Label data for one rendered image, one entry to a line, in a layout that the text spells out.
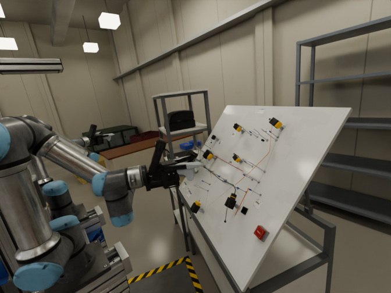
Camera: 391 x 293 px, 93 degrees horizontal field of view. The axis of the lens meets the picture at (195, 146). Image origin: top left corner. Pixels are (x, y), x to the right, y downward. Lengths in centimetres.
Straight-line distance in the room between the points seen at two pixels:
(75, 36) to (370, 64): 993
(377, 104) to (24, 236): 342
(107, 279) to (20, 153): 67
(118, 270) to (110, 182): 53
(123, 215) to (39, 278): 29
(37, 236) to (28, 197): 13
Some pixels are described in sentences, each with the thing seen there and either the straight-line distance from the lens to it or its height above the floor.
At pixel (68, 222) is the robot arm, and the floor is 139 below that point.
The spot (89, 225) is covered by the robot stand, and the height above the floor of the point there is 107.
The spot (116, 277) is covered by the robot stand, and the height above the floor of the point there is 105.
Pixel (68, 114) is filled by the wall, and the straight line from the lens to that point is 997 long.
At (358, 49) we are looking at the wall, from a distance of 336.
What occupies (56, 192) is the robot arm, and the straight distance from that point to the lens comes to 137.
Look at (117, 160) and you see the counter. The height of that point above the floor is 74.
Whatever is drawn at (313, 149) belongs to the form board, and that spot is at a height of 147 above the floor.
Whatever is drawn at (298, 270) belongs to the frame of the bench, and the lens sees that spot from 136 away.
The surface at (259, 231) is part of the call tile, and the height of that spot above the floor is 111.
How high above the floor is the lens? 180
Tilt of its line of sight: 16 degrees down
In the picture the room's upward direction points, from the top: 7 degrees counter-clockwise
